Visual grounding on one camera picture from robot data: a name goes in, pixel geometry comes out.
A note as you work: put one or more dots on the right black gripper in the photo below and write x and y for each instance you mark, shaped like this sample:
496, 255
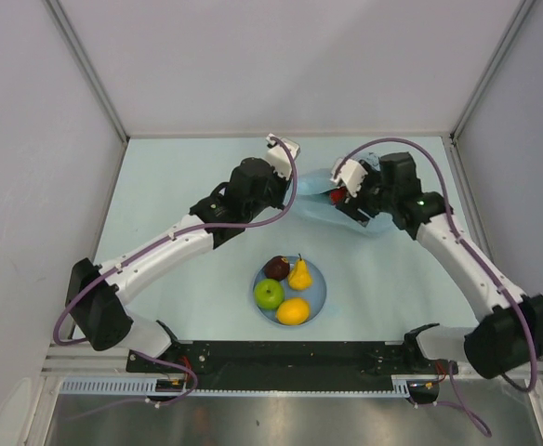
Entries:
352, 204

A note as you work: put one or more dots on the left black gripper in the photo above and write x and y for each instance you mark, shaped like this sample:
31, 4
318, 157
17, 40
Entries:
283, 185

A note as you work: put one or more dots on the light blue plastic bag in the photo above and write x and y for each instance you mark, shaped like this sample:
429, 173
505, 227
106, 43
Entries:
314, 203

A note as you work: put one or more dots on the dark red fake apple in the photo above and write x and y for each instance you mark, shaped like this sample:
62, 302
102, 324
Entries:
277, 268

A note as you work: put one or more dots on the yellow fake pear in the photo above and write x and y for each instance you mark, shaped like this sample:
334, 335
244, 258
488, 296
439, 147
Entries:
299, 278

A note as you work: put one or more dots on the green fake apple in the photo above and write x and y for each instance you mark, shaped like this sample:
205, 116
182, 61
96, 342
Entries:
269, 294

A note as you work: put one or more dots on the yellow fake lemon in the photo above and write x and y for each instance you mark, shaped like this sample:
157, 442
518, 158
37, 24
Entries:
293, 311

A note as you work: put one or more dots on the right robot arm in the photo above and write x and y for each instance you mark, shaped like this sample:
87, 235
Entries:
509, 332

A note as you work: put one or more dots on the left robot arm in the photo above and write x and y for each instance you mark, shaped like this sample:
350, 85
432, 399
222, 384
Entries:
99, 294

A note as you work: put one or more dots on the red fake strawberry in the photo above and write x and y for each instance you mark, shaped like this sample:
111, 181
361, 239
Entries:
337, 195

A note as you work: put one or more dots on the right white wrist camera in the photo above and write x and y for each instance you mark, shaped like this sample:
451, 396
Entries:
349, 174

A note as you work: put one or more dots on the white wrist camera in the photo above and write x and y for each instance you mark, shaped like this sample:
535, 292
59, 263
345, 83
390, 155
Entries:
281, 154
349, 174

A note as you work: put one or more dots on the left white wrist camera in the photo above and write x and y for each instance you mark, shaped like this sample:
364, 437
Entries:
281, 154

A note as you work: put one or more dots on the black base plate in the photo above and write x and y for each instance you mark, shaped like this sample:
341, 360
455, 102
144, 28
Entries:
316, 366

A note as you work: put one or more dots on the right slotted cable duct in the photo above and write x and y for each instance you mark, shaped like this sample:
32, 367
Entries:
412, 384

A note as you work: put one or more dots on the white slotted cable duct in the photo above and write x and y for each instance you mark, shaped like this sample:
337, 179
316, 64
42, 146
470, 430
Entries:
121, 386

